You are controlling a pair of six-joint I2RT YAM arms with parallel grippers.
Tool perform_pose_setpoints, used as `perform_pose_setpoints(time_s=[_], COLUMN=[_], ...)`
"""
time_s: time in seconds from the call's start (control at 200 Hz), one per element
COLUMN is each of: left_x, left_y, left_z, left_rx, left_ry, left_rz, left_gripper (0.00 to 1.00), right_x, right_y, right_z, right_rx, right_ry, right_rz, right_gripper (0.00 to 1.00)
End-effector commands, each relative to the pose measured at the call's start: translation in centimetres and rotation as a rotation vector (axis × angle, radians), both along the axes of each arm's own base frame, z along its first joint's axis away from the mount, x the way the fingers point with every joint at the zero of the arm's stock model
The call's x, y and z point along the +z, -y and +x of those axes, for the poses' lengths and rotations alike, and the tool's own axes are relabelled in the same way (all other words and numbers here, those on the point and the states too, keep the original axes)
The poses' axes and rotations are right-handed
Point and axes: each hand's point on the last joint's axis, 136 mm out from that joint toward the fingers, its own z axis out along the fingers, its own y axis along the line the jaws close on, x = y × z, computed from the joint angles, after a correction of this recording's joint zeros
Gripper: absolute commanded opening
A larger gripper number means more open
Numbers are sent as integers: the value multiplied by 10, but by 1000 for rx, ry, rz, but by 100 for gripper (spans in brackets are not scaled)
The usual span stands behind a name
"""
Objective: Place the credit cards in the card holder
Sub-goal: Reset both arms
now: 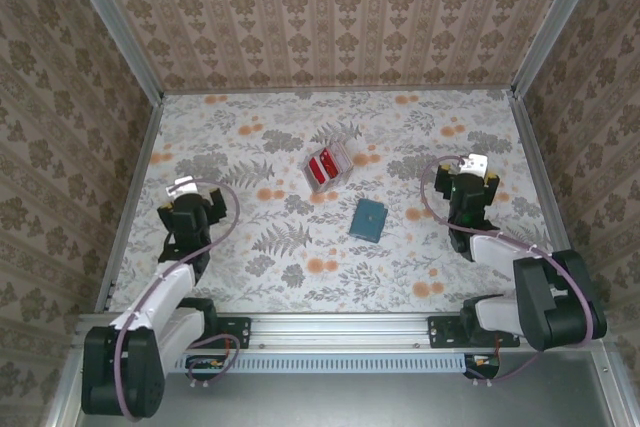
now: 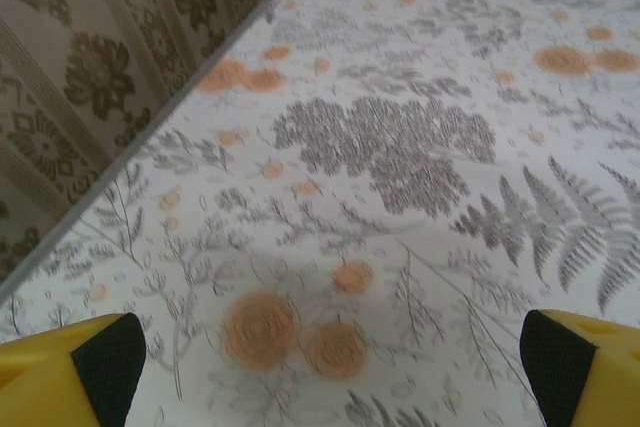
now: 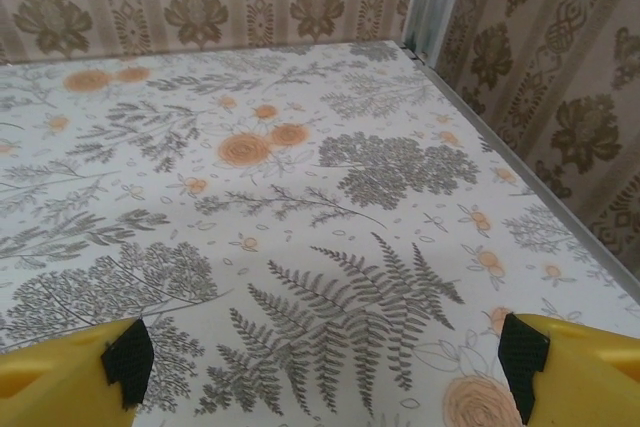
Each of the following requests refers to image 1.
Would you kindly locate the blue card holder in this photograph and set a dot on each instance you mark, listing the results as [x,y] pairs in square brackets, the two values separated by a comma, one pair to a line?
[369,221]

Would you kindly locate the clear plastic card box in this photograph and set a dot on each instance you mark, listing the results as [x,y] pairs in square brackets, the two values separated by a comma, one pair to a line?
[345,178]

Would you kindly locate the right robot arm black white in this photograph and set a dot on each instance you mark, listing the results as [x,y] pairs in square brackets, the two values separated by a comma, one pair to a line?
[550,297]

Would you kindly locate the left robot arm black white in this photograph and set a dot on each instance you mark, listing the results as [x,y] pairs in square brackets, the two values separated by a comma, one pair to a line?
[145,372]

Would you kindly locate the black controller box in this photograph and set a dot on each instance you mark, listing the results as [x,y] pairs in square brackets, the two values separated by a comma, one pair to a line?
[482,363]
[205,364]

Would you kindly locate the grey metal panel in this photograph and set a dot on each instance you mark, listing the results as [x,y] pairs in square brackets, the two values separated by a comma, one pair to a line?
[350,402]

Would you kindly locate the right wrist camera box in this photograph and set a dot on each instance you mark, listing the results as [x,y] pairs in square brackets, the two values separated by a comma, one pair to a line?
[474,163]

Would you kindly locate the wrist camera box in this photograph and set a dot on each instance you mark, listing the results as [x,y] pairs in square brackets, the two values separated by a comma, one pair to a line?
[181,186]
[474,163]

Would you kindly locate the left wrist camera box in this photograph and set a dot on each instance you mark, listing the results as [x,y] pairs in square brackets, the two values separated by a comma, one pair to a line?
[181,186]

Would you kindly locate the aluminium side rail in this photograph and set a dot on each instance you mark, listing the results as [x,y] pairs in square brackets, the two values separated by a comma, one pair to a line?
[131,197]
[544,187]

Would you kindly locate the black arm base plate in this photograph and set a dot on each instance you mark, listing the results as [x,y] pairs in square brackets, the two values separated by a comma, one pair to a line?
[440,332]
[240,332]

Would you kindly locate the aluminium back rail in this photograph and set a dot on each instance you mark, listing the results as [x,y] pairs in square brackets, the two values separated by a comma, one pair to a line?
[340,90]

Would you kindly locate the aluminium mounting rail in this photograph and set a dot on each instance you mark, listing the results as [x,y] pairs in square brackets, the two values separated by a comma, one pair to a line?
[340,329]

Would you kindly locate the aluminium frame post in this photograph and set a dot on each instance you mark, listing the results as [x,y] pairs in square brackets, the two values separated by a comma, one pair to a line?
[115,27]
[556,22]

